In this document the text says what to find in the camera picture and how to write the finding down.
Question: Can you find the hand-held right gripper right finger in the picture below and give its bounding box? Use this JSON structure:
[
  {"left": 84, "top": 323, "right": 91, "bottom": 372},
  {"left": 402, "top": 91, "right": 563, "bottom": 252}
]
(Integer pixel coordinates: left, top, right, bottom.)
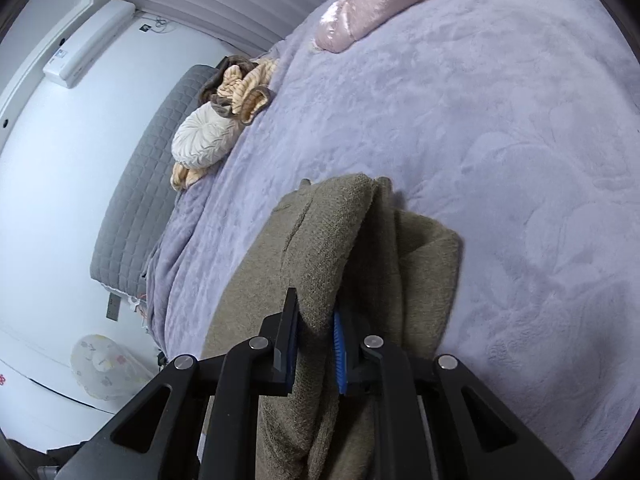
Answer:
[{"left": 332, "top": 307, "right": 575, "bottom": 480}]

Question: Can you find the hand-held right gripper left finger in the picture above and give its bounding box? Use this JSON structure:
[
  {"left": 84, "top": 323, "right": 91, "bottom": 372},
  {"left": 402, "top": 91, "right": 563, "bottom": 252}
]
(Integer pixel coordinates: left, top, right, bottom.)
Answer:
[{"left": 55, "top": 287, "right": 300, "bottom": 480}]

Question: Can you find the olive knit sweater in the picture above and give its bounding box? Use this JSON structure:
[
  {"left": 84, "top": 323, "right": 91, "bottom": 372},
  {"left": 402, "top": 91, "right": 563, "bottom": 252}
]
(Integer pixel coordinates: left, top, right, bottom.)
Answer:
[{"left": 200, "top": 173, "right": 461, "bottom": 480}]

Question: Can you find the white covered fan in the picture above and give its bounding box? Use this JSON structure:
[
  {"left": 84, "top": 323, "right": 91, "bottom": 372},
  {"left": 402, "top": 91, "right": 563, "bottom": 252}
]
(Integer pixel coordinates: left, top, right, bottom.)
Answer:
[{"left": 70, "top": 334, "right": 157, "bottom": 401}]

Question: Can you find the lavender plush blanket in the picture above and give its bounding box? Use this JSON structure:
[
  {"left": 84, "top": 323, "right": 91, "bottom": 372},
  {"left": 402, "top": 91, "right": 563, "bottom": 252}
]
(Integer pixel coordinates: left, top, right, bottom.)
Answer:
[{"left": 142, "top": 0, "right": 640, "bottom": 480}]

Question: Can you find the grey quilted headboard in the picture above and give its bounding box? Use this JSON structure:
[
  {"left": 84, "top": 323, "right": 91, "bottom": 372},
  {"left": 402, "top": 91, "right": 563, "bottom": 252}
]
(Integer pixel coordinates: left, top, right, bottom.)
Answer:
[{"left": 90, "top": 64, "right": 218, "bottom": 301}]

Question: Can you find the round pleated white cushion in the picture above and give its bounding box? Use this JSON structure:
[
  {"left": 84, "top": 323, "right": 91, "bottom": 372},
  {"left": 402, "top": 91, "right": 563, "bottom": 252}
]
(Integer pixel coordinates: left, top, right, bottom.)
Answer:
[{"left": 171, "top": 105, "right": 244, "bottom": 168}]

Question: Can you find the white air conditioner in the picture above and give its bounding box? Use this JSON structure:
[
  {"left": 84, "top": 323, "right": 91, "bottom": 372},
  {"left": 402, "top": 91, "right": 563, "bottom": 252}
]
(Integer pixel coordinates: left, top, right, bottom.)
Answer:
[{"left": 42, "top": 0, "right": 137, "bottom": 87}]

